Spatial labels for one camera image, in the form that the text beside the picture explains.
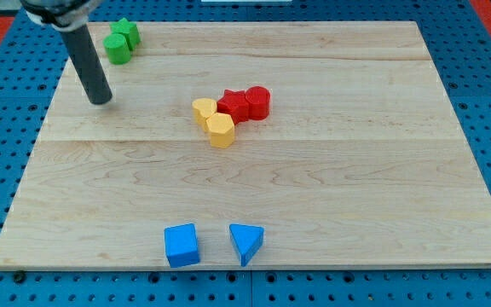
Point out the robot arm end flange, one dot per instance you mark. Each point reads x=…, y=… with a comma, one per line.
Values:
x=62, y=15

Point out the blue triangle block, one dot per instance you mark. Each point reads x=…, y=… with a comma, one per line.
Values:
x=246, y=240

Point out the blue cube block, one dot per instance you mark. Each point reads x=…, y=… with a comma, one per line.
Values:
x=181, y=245

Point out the yellow heart block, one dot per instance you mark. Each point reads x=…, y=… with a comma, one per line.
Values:
x=203, y=108

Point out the red cylinder block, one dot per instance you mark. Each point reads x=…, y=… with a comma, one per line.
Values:
x=258, y=99

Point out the wooden board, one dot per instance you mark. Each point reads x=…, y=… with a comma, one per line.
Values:
x=361, y=163

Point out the green star block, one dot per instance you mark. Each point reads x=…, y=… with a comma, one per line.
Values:
x=129, y=30

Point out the yellow hexagon block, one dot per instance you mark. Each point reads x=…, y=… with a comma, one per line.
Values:
x=220, y=128

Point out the green cylinder block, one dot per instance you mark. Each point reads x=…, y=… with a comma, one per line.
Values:
x=117, y=49

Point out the red star block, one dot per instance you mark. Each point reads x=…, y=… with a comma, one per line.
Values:
x=234, y=103

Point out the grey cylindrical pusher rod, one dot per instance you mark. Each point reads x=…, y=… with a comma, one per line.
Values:
x=85, y=59

